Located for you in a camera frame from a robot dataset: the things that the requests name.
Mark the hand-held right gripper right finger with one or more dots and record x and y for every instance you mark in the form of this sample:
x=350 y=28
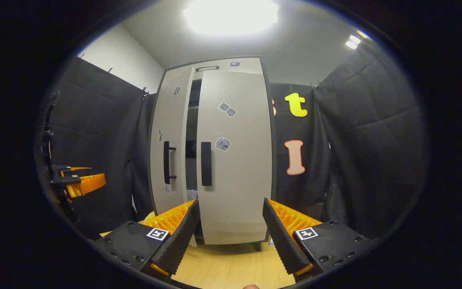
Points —
x=281 y=241

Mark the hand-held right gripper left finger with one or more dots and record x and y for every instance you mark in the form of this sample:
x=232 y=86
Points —
x=179 y=241

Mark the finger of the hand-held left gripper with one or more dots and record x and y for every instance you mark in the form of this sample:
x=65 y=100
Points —
x=68 y=170
x=90 y=182

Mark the grey shoe cabinet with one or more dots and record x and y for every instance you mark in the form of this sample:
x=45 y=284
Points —
x=192 y=120

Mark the grey cabinet drawer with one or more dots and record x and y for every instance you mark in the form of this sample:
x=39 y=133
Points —
x=247 y=66

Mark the small ceiling light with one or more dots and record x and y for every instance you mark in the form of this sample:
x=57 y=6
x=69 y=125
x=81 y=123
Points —
x=353 y=41

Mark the large ceiling light panel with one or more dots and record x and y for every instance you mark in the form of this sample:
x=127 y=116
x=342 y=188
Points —
x=231 y=16

